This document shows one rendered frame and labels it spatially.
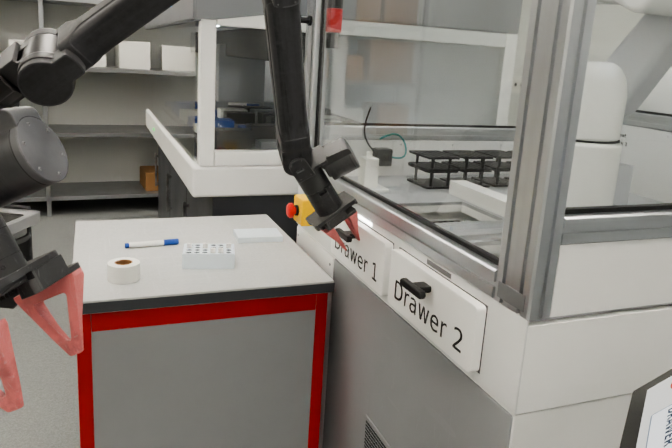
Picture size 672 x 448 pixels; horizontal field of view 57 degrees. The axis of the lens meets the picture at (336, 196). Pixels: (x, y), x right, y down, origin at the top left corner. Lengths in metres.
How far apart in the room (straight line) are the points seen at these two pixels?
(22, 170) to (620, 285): 0.79
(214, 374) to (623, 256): 0.93
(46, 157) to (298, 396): 1.16
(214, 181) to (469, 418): 1.27
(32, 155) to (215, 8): 1.52
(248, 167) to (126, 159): 3.42
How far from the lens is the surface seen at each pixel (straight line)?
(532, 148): 0.87
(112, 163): 5.43
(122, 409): 1.51
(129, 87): 5.36
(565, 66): 0.83
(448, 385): 1.10
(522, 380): 0.94
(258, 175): 2.08
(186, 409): 1.53
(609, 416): 1.10
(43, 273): 0.60
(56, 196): 4.95
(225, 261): 1.52
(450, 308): 1.02
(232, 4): 2.02
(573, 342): 0.97
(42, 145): 0.55
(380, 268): 1.24
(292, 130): 1.12
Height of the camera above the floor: 1.28
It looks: 13 degrees down
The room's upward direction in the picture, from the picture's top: 4 degrees clockwise
